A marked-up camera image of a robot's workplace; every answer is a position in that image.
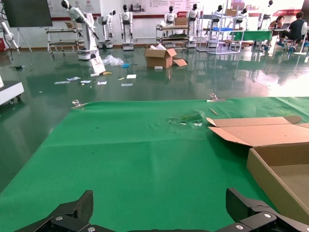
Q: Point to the cardboard box with round holes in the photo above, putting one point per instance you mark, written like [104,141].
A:
[265,135]

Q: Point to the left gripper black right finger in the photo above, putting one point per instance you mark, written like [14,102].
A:
[248,212]

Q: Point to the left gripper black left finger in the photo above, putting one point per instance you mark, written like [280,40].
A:
[72,213]

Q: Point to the small yellow object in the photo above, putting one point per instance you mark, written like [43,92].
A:
[107,72]

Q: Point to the green table cloth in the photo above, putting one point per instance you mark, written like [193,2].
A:
[144,157]

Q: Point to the green covered table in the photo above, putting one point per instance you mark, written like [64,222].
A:
[252,35]

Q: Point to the metal rack trolley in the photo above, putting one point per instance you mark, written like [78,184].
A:
[61,43]
[172,39]

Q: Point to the paper sheet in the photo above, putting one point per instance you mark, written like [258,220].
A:
[73,78]
[102,82]
[62,82]
[85,82]
[127,84]

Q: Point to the seated person black shirt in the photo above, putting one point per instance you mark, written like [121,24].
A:
[295,30]

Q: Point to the white humanoid robot black head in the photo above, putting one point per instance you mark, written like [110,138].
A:
[192,19]
[242,17]
[126,24]
[218,12]
[265,14]
[170,17]
[108,26]

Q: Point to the thin wooden stick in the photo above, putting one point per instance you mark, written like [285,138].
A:
[213,111]

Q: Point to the white card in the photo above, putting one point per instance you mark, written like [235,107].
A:
[131,76]

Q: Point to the small closed cardboard box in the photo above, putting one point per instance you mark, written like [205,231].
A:
[231,12]
[181,21]

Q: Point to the white machine base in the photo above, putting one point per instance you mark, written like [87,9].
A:
[9,91]

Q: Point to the clear plastic bag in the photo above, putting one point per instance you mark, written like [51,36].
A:
[112,60]

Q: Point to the white foam block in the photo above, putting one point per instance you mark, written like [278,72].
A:
[158,68]

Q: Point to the large open cardboard box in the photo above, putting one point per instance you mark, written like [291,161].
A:
[158,59]

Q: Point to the blue glove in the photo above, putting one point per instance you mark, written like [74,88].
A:
[125,65]

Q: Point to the red wall box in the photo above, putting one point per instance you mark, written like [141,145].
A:
[1,46]

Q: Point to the white industrial robot arm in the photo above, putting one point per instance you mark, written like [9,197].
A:
[8,35]

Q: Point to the white flat carton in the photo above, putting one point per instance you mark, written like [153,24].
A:
[97,66]

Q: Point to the white humanoid robot wheeled base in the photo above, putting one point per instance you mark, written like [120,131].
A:
[84,29]

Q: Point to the seated person brown top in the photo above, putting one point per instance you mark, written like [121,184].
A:
[276,25]

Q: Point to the metal binder clip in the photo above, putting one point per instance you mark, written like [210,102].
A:
[77,104]
[214,98]

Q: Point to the white metal shelf frame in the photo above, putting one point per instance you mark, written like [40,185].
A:
[219,30]

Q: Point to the grey laptop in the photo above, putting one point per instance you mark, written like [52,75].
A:
[285,26]

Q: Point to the flat cardboard piece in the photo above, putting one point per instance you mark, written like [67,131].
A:
[179,62]

